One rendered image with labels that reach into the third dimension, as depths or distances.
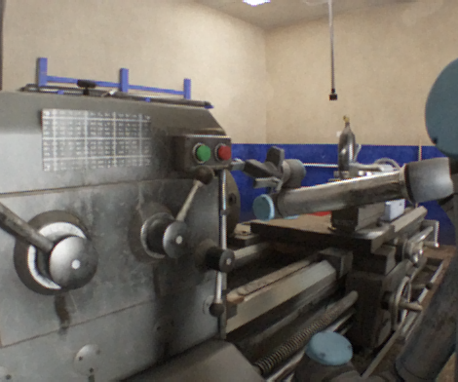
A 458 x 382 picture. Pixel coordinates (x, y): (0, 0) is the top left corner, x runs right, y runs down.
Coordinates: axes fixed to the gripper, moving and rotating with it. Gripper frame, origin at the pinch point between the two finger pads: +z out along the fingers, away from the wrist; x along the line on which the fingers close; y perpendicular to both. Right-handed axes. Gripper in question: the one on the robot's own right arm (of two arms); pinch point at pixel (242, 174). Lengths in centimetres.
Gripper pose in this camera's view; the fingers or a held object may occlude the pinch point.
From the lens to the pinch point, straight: 118.3
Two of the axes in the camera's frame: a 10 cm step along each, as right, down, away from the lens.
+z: -6.5, 0.8, -7.5
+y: -2.6, 9.1, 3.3
